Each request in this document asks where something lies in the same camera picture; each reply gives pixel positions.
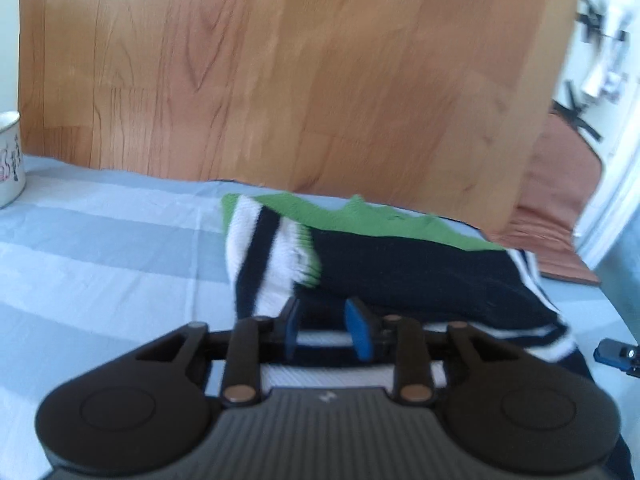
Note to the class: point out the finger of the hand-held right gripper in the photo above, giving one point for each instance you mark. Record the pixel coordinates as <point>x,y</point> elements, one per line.
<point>612,352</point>

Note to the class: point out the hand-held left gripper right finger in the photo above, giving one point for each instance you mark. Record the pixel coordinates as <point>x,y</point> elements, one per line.
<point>361,332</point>

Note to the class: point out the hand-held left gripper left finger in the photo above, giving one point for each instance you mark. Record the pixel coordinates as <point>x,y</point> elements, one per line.
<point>292,332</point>

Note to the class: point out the black green white knit sweater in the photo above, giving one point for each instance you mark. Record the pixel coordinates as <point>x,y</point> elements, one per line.
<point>400,270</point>

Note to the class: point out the brown perforated seat mat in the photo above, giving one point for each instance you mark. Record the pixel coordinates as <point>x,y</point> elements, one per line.
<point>550,200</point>

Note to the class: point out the blue grey striped bed sheet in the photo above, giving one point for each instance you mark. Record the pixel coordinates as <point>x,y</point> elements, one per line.
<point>100,260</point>

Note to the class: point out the wood-look board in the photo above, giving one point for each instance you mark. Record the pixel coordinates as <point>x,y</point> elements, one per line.
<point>300,85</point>

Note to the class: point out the white enamel mug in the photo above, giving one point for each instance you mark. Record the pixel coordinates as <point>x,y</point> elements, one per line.
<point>9,160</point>

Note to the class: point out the white door frame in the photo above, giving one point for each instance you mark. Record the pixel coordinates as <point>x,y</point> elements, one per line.
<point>607,210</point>

